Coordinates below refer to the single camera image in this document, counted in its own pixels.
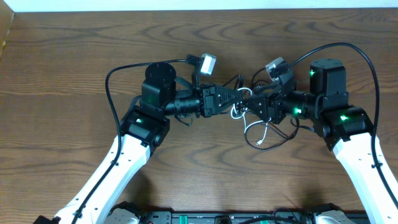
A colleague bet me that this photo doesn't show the white cable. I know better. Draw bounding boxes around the white cable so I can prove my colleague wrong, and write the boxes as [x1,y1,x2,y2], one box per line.
[229,86,269,146]

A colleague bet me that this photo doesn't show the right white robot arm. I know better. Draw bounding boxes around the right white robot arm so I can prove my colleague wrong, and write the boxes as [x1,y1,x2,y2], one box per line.
[240,58,397,223]

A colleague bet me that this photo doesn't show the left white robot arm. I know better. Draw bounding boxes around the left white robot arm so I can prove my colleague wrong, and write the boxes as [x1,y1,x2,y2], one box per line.
[35,61,243,223]

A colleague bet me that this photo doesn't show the right camera black cable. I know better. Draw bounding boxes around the right camera black cable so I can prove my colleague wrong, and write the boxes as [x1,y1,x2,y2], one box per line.
[279,42,398,209]

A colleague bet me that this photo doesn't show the camera black cable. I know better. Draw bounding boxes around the camera black cable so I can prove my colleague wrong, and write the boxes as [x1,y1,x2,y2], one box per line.
[70,58,195,224]
[279,42,398,209]

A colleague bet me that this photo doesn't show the left camera black cable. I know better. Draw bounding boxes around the left camera black cable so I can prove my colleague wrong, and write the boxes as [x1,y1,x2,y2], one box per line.
[70,58,195,224]

